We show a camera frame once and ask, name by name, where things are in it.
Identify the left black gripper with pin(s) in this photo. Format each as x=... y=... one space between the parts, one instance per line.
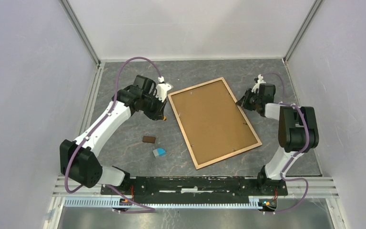
x=158 y=113

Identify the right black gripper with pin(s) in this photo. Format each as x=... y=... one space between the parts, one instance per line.
x=243 y=101

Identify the small brown wooden block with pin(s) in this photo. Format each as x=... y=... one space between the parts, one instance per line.
x=149 y=139

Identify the black picture frame with photo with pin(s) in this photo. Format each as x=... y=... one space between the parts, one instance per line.
x=213 y=126

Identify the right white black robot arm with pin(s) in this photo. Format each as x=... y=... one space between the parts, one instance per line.
x=297 y=131

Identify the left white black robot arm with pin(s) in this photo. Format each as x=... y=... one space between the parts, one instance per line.
x=79 y=157

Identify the blue grey eraser block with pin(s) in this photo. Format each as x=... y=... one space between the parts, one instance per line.
x=159 y=152

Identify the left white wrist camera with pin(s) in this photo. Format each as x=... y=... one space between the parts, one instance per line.
x=162 y=90

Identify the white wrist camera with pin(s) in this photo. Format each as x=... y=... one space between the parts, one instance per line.
x=258 y=81
x=162 y=90

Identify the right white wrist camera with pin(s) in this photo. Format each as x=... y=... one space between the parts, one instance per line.
x=258 y=81

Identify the left aluminium floor rail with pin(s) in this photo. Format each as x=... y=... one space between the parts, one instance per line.
x=91 y=99

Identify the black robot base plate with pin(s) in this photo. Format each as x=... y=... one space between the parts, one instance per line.
x=197 y=190

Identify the aluminium front rail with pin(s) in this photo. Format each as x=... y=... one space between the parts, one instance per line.
x=318 y=187

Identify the right aluminium corner post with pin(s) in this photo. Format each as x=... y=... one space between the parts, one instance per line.
x=302 y=30

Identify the aluminium corner post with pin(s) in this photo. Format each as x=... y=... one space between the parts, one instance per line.
x=302 y=30
x=80 y=31

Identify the left aluminium corner post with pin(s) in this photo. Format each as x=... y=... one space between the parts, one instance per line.
x=80 y=31

